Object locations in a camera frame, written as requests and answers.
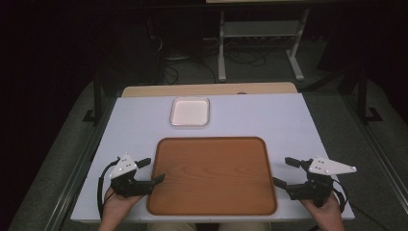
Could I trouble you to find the white metal stand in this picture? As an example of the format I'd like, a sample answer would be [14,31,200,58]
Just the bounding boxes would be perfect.
[217,9,311,83]

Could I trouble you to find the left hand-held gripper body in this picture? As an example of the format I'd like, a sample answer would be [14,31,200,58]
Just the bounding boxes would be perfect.
[109,153,153,197]

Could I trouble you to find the black floor cables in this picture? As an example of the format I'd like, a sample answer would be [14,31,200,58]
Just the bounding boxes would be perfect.
[147,18,268,85]

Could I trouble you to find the black metal stand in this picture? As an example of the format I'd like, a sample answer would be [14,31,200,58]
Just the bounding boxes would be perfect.
[82,71,104,125]
[356,68,384,125]

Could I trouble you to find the white square dish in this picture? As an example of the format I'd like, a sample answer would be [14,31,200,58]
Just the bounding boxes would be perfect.
[169,96,211,127]

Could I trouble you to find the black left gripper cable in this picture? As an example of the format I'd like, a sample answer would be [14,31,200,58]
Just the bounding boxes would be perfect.
[96,157,121,219]

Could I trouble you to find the person's left hand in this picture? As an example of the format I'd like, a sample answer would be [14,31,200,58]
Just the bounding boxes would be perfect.
[103,187,143,219]

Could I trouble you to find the person's right hand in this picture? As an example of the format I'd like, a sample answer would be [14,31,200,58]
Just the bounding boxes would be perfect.
[300,196,343,225]

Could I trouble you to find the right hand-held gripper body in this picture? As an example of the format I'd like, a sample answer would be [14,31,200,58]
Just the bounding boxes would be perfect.
[286,156,357,208]

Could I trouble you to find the aluminium rail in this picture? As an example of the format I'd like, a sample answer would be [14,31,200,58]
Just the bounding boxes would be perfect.
[50,95,117,231]
[340,94,408,206]

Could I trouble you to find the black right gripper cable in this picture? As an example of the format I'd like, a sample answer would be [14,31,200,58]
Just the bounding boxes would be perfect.
[331,178,391,231]

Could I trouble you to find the light wooden table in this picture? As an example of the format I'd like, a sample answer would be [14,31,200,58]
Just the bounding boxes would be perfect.
[121,82,298,98]

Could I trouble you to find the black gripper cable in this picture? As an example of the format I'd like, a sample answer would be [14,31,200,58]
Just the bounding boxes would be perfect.
[331,178,391,231]
[96,157,121,219]

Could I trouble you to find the brown wooden tray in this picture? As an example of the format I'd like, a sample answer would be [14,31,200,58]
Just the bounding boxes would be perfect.
[146,136,278,217]

